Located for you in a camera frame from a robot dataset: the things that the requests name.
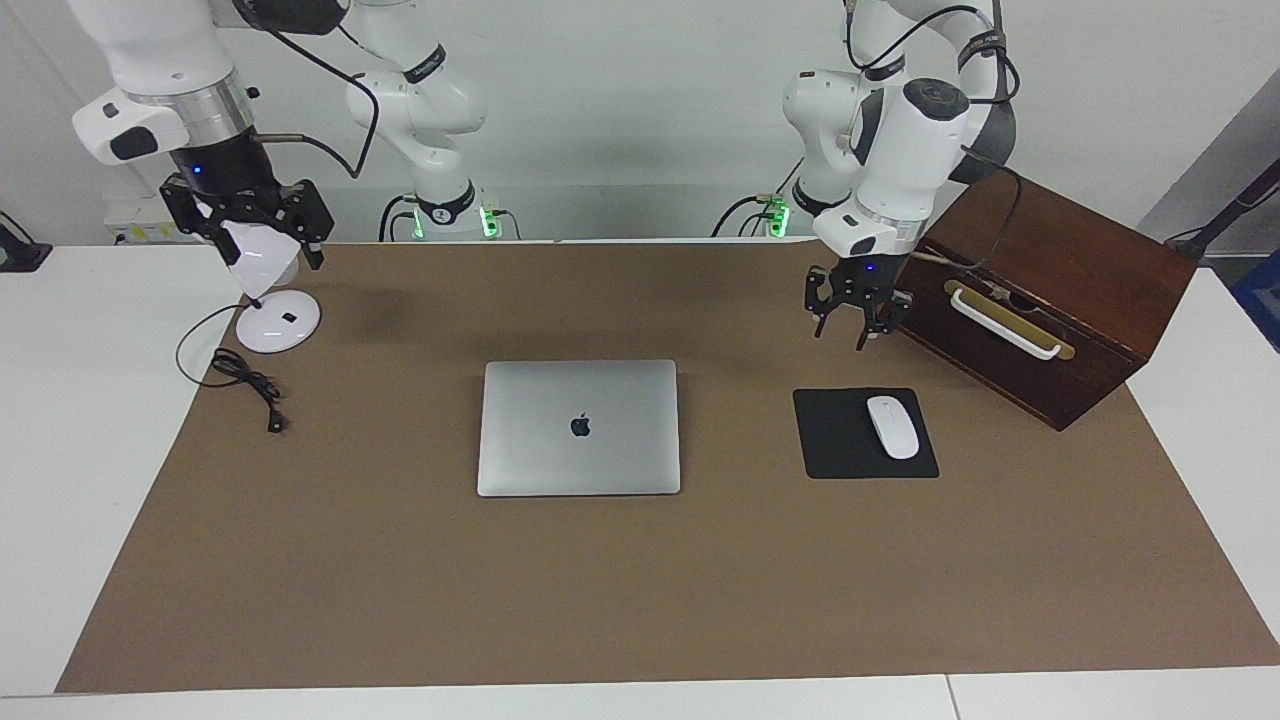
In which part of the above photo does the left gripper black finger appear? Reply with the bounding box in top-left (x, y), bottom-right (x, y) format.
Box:
top-left (806, 268), bottom-right (846, 339)
top-left (856, 290), bottom-right (913, 351)

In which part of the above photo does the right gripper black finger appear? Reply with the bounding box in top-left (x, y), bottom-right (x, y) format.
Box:
top-left (255, 180), bottom-right (336, 271)
top-left (160, 178), bottom-right (241, 268)

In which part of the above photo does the grey aluminium laptop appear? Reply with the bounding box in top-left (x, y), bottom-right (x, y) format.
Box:
top-left (476, 359), bottom-right (683, 498)

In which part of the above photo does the white desk lamp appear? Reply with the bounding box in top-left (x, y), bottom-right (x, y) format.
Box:
top-left (205, 205), bottom-right (322, 354)

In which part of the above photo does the white computer mouse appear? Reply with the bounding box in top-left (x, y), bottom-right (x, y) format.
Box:
top-left (866, 396), bottom-right (920, 461)

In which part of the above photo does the black mouse pad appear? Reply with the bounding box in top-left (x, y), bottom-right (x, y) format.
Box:
top-left (793, 387), bottom-right (940, 480)

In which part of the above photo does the black clamp stand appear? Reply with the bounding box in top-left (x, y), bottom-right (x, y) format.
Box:
top-left (0, 212), bottom-right (53, 273)

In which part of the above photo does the dark brown wooden box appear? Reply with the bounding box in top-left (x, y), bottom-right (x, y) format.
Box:
top-left (878, 163), bottom-right (1199, 432)

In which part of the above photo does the black slanted pole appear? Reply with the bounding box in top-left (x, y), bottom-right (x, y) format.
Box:
top-left (1165, 158), bottom-right (1280, 263)

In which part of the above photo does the blue crate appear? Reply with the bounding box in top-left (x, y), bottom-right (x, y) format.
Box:
top-left (1232, 250), bottom-right (1280, 353)

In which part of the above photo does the brown table mat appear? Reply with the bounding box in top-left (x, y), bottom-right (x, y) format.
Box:
top-left (55, 240), bottom-right (1280, 694)

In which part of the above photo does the white wall power strip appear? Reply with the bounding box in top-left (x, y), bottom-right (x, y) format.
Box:
top-left (103, 193), bottom-right (191, 246)

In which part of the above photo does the white box handle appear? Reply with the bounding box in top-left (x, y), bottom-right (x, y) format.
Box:
top-left (948, 288), bottom-right (1063, 361)

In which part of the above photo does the black left arm base cable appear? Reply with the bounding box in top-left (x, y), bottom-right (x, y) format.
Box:
top-left (712, 150), bottom-right (806, 239)

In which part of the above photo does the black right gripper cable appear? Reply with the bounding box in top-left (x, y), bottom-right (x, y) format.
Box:
top-left (240, 20), bottom-right (383, 181)

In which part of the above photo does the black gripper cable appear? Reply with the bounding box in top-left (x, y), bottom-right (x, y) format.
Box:
top-left (240, 20), bottom-right (383, 181)
top-left (845, 0), bottom-right (1023, 276)

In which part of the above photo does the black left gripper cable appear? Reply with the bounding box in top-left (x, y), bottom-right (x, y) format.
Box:
top-left (845, 0), bottom-right (1023, 276)

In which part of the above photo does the black lamp power cord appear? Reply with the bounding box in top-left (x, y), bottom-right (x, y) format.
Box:
top-left (176, 303), bottom-right (291, 435)

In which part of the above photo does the gold metal handle plate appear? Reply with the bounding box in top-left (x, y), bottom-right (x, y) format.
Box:
top-left (943, 279), bottom-right (1077, 362)

